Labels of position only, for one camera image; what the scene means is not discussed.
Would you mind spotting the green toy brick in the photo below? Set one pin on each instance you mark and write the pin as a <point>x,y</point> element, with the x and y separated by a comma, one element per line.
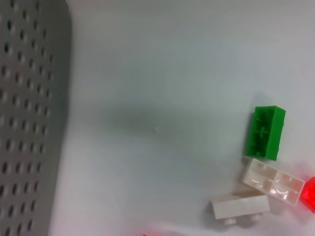
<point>267,132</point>

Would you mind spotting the small red toy brick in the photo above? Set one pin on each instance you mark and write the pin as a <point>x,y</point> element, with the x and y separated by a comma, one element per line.
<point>309,194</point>

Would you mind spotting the white toy brick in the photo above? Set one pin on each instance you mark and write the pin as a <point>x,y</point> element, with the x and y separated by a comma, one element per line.
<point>240,205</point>

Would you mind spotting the beige translucent toy brick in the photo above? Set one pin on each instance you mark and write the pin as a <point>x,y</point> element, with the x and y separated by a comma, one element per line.
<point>273,184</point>

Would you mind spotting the grey-green perforated storage bin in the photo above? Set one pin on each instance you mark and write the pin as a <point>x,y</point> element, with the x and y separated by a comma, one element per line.
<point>24,110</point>

